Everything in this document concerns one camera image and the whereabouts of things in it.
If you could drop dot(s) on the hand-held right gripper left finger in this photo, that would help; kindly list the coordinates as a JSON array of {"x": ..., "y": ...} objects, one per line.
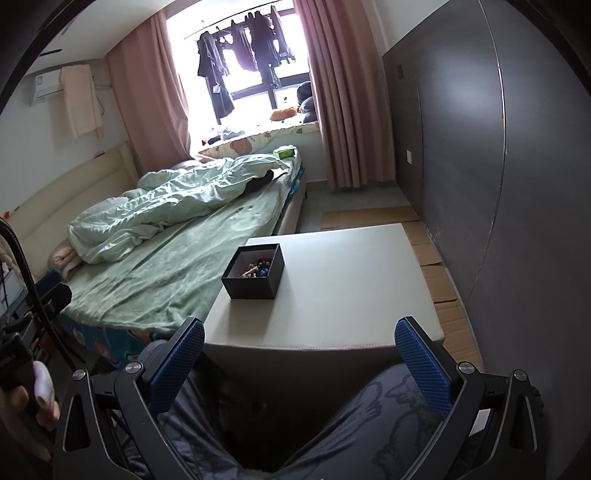
[{"x": 178, "y": 364}]

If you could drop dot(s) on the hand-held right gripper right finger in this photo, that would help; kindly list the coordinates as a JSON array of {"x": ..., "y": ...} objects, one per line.
[{"x": 422, "y": 364}]

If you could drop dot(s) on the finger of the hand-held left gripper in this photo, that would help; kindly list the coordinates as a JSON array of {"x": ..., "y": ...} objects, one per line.
[{"x": 53, "y": 297}]

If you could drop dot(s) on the black square box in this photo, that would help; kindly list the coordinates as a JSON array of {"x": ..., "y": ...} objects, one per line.
[{"x": 251, "y": 288}]

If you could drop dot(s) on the pile of colourful jewelry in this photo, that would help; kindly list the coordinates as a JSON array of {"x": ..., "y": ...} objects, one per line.
[{"x": 256, "y": 269}]

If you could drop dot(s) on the person's left hand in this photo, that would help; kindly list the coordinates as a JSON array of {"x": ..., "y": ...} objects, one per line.
[{"x": 14, "y": 429}]

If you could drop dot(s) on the pink pillow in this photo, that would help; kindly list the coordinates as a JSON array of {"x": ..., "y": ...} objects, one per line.
[{"x": 64, "y": 261}]

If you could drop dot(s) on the person's grey printed pants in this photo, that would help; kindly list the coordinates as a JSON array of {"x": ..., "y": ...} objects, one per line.
[{"x": 406, "y": 415}]

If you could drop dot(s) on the bed with green sheet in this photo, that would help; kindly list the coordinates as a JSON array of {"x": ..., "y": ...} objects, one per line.
[{"x": 184, "y": 277}]

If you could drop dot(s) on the beige bed headboard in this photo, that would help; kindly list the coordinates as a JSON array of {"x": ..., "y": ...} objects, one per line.
[{"x": 69, "y": 198}]

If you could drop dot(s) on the white low table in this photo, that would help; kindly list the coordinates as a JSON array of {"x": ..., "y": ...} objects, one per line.
[{"x": 346, "y": 286}]

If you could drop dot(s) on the light green quilt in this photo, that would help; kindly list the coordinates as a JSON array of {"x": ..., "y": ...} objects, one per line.
[{"x": 161, "y": 203}]

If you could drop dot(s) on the dark cloth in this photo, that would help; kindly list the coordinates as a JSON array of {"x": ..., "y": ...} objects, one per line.
[{"x": 258, "y": 182}]

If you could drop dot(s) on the beige hanging towel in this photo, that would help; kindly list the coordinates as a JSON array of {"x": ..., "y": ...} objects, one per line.
[{"x": 82, "y": 99}]

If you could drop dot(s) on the white air conditioner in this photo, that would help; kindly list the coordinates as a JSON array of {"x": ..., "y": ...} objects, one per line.
[{"x": 46, "y": 85}]

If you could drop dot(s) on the pink curtain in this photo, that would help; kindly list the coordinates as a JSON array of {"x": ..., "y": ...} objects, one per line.
[
  {"x": 147, "y": 92},
  {"x": 346, "y": 92}
]

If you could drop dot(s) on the printed window seat cushion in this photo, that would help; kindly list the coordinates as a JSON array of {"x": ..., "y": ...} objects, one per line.
[{"x": 244, "y": 143}]

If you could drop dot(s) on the green tissue pack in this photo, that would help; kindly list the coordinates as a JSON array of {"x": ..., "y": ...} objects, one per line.
[{"x": 287, "y": 152}]

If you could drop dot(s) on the orange plush toy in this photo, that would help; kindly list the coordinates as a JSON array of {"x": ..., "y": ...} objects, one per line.
[{"x": 284, "y": 114}]

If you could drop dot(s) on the long dark hanging garment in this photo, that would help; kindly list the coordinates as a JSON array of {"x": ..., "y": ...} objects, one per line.
[{"x": 217, "y": 78}]

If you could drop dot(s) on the dark bag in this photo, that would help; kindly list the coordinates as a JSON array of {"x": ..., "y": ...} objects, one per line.
[{"x": 307, "y": 104}]

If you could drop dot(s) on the short dark hanging garment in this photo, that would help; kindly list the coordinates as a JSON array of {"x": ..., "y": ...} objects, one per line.
[{"x": 242, "y": 46}]

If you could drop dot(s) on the dark hanging jacket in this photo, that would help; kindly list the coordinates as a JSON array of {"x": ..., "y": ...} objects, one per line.
[{"x": 272, "y": 41}]

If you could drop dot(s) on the window with dark frame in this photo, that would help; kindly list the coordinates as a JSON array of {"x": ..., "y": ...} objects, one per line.
[{"x": 249, "y": 92}]

